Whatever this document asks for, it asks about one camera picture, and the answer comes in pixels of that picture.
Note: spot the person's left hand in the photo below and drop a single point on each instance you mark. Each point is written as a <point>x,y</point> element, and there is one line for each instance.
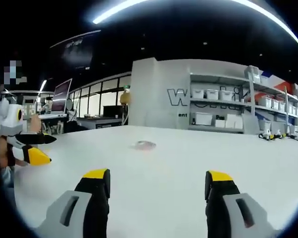
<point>5,153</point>

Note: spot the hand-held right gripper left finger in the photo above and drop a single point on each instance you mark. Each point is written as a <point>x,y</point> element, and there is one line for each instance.
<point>89,198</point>

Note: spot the white storage box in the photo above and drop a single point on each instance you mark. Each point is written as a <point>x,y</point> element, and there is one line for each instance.
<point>201,119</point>

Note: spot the white partition wall panel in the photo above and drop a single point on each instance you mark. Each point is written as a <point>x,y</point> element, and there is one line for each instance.
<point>159,94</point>

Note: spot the grey metal shelving unit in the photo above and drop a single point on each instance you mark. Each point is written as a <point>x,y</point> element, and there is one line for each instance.
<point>243,104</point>

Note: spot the black desk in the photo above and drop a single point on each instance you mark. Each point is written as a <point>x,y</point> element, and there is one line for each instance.
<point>109,119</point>

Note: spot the clear resealable bag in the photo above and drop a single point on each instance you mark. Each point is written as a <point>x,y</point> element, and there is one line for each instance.
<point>144,145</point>

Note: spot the dark hanging banner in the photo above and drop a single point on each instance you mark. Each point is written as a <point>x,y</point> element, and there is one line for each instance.
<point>75,49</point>

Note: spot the computer monitor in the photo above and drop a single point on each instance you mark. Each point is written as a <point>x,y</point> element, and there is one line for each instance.
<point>60,95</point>

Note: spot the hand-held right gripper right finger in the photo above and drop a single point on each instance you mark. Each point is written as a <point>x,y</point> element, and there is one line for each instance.
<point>223,198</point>

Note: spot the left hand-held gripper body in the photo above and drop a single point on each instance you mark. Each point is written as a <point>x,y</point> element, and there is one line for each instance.
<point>11,119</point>

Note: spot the white storage bin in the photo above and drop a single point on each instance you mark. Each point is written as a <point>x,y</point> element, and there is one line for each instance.
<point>226,95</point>
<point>212,94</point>
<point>198,93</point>

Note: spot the long ceiling light strip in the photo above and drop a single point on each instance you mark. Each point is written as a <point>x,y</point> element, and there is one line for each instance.
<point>188,10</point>

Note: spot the yellow and white gripper device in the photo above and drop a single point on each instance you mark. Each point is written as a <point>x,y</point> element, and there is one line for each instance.
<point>266,135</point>

